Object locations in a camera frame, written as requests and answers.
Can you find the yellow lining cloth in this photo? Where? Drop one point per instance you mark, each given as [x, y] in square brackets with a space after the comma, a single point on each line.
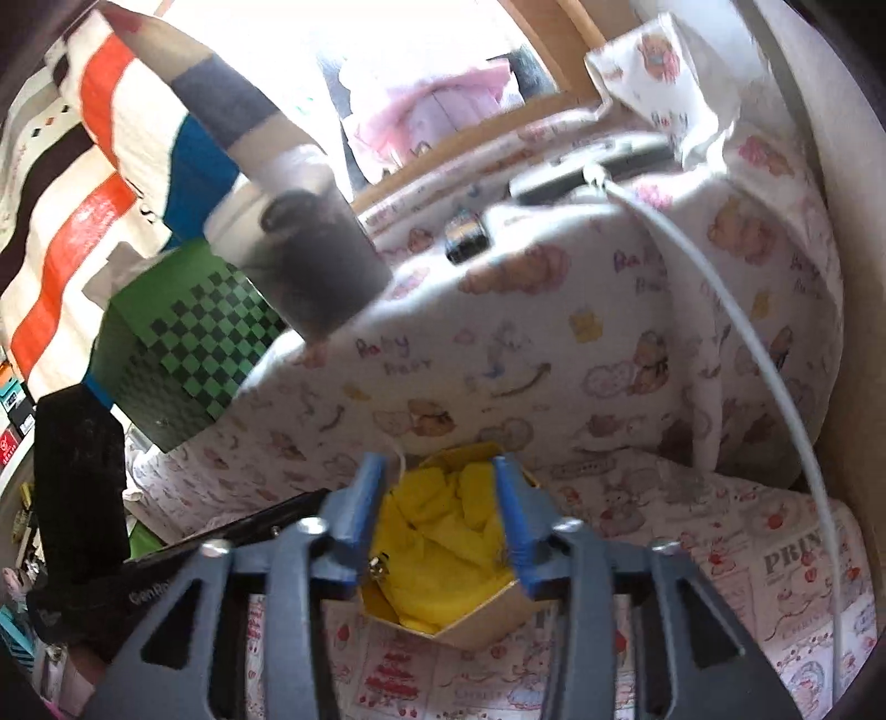
[443, 540]

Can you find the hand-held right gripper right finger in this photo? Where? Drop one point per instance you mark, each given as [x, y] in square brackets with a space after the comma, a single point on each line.
[509, 512]

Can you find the small lighter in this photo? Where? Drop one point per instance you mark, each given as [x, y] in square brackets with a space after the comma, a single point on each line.
[466, 237]

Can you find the gold hexagonal jewelry box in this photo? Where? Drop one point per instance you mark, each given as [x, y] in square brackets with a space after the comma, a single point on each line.
[471, 626]

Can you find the white power bank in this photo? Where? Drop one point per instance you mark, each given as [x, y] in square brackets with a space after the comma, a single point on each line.
[574, 176]

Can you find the white tissue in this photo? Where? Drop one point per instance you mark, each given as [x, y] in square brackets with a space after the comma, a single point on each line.
[118, 266]

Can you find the dark hanging cloth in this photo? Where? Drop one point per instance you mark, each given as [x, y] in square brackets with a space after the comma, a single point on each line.
[533, 69]

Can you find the red printed bed sheet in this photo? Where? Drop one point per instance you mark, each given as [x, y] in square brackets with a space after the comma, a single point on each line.
[761, 588]

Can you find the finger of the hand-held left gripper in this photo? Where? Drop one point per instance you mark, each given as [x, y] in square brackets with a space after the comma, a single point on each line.
[249, 523]

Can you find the green checkered tissue box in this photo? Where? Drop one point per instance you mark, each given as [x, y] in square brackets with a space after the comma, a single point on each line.
[180, 346]

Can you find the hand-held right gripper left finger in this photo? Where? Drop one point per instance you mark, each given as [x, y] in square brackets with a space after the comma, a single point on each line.
[363, 498]

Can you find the wooden window frame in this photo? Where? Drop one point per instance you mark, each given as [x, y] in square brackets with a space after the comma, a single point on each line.
[574, 41]

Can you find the bear printed cover cloth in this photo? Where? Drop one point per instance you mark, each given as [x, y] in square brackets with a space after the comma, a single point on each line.
[554, 346]

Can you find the pink garment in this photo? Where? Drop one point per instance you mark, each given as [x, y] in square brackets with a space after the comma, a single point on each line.
[443, 111]

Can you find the cluttered shelf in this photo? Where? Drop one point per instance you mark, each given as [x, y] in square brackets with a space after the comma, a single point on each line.
[14, 429]

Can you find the grey translucent plastic jar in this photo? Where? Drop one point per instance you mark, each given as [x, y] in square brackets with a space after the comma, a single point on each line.
[325, 263]

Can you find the striped curtain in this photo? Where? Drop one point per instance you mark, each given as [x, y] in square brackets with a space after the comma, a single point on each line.
[104, 104]

